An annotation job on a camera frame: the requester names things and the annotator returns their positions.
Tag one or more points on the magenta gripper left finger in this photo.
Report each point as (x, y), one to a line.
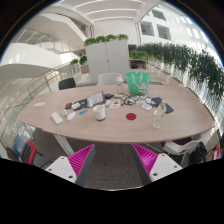
(74, 168)

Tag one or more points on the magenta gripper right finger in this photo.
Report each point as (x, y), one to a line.
(152, 166)

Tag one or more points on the clear plastic water bottle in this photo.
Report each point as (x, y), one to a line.
(160, 114)

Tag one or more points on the red and blue chair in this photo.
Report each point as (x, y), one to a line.
(22, 151)

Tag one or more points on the white power adapter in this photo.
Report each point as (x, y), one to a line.
(58, 120)

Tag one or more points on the white computer mouse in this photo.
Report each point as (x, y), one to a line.
(71, 115)

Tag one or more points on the red round coaster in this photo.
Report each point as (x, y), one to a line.
(131, 116)

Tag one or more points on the small blue marker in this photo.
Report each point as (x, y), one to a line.
(83, 111)

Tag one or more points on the red small case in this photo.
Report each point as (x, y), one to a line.
(68, 105)

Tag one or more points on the white paper cup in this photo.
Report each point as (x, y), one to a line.
(99, 111)

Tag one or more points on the wooden conference table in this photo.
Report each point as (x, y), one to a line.
(188, 118)

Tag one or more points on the white chair right side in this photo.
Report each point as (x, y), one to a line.
(179, 148)

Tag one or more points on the tablet with white screen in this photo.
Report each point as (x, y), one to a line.
(95, 99)

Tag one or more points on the colourful card packet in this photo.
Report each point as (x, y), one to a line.
(112, 104)

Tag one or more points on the green tote bag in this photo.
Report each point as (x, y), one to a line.
(138, 82)

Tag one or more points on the black office chair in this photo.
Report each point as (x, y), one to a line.
(66, 84)

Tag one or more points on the clear bottle near bag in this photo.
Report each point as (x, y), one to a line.
(119, 81)

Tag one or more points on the white office chair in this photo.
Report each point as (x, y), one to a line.
(107, 78)

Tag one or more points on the green hedge planter row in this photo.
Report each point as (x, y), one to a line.
(201, 66)

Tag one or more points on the white storage cabinet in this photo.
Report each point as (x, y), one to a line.
(107, 57)

